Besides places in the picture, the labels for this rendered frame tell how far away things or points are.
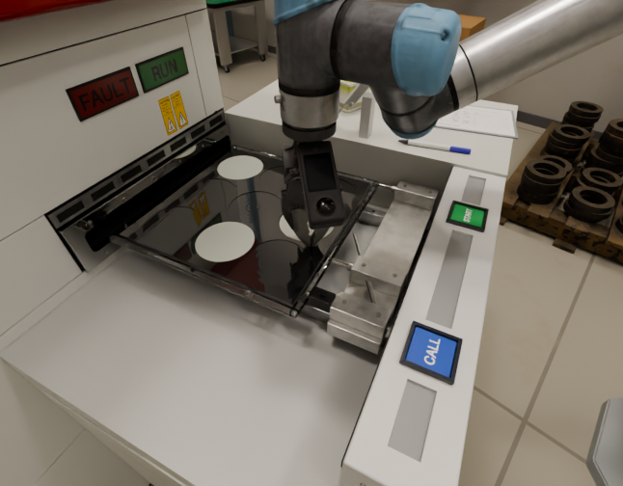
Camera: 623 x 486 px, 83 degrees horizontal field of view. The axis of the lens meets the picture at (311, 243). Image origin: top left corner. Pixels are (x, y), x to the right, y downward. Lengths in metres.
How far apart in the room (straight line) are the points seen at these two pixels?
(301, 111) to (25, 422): 0.70
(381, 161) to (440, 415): 0.52
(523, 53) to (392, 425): 0.42
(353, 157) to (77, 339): 0.60
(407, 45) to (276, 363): 0.44
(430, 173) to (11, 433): 0.88
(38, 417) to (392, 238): 0.71
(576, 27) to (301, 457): 0.58
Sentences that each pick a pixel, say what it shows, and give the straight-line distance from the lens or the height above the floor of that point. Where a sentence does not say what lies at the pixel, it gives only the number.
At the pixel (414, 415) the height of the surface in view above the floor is 0.96.
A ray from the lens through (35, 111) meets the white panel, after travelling 0.64.
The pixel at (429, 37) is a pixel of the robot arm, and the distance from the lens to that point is 0.37.
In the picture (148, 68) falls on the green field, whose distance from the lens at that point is 0.74.
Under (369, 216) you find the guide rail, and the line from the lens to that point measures 0.75.
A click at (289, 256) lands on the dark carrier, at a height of 0.90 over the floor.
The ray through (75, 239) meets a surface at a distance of 0.70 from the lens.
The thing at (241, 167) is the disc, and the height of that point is 0.90.
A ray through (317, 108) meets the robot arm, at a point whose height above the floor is 1.14.
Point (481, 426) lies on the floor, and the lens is 1.51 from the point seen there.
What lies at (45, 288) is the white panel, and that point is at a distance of 0.72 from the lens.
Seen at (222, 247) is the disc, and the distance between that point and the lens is 0.61.
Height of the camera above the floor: 1.31
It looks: 43 degrees down
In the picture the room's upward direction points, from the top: straight up
